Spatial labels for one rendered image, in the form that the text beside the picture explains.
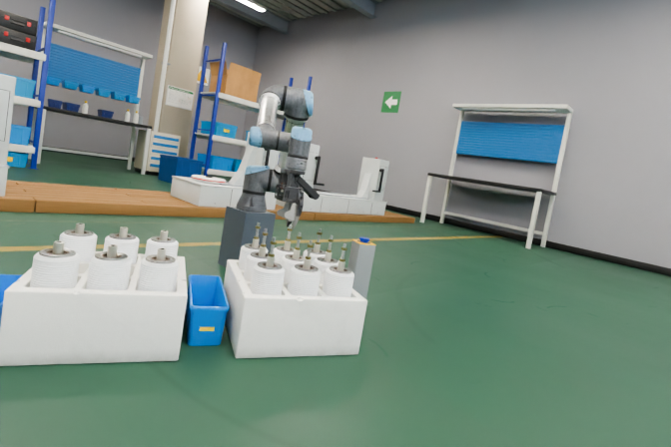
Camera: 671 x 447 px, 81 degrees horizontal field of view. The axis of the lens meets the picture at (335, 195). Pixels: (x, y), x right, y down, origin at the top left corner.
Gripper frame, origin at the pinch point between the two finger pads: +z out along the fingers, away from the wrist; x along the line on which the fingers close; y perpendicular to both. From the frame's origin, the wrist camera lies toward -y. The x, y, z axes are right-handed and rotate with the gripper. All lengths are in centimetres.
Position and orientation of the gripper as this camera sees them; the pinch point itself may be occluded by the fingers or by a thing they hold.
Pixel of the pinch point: (292, 223)
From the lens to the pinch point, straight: 146.4
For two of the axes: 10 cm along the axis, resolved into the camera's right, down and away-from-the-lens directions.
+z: -1.7, 9.8, 0.6
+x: 5.5, 1.5, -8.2
